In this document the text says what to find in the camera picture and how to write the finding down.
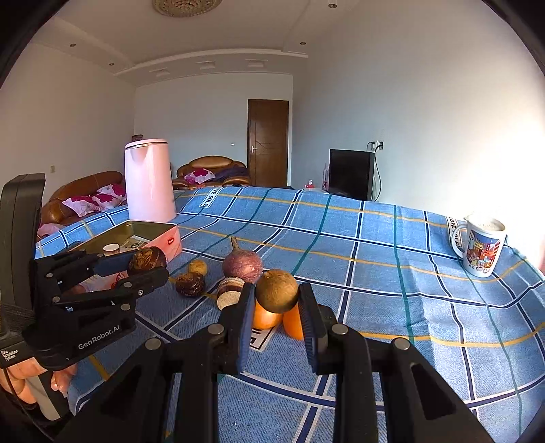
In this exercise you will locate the cartoon printed white mug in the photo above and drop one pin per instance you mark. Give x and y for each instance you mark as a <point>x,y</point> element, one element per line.
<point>478,243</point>

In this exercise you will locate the blue plaid tablecloth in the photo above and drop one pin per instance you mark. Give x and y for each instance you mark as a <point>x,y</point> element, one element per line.
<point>385,271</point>

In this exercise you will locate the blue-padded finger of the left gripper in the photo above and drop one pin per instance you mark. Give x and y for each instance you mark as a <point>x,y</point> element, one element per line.
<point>85,261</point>

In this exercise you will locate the pink floral pillow armchair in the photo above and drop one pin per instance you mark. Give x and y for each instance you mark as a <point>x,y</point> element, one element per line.
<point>199,176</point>

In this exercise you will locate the brown leather sofa left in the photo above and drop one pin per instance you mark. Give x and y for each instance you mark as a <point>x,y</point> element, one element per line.
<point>55,211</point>

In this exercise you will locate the dark wrinkled passion fruit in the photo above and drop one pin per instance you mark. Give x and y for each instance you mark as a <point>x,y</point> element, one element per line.
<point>190,284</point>

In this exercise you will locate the brown wooden door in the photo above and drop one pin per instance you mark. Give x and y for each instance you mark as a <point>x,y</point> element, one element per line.
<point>268,130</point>

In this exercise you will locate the purple round turnip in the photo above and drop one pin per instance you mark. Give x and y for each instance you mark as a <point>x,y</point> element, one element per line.
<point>242,263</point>

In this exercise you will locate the pink electric kettle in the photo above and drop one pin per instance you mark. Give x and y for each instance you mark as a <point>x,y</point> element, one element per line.
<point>149,187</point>

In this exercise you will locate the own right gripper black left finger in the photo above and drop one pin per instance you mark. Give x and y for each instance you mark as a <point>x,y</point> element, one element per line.
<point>132,406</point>

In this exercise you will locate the ceiling chandelier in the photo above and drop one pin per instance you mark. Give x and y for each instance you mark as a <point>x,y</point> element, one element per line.
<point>184,8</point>

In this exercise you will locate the pink floral pillow left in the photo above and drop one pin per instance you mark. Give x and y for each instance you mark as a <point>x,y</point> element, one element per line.
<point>105,198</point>

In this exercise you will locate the person's left hand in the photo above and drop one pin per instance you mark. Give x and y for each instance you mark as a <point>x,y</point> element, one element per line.
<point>15,379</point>

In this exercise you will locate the pink tin box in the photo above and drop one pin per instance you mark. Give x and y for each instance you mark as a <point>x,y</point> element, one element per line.
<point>130,235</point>

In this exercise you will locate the small yellow fruit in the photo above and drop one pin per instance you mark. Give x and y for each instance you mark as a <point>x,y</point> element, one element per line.
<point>198,266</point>

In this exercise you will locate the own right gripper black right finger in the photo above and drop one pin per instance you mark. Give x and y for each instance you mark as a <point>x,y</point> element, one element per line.
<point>419,405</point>

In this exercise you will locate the small white cup in box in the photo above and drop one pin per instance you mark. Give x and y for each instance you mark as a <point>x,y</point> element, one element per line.
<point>111,248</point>

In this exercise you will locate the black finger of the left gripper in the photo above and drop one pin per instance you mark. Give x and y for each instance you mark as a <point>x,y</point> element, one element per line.
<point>122,297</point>

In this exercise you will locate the brown leather armchair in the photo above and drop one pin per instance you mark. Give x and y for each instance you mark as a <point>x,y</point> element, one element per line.
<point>227,171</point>

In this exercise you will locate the brown white macaron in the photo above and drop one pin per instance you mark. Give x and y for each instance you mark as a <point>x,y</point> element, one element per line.
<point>229,292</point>

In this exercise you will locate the brown round fruit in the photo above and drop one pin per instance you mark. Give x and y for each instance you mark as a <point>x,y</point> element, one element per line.
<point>276,291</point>

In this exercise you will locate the orange fruit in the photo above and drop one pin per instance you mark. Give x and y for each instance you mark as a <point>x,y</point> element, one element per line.
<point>264,319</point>
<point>292,323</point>

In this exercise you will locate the black television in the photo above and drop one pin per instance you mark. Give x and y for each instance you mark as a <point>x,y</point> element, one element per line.
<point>351,173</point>

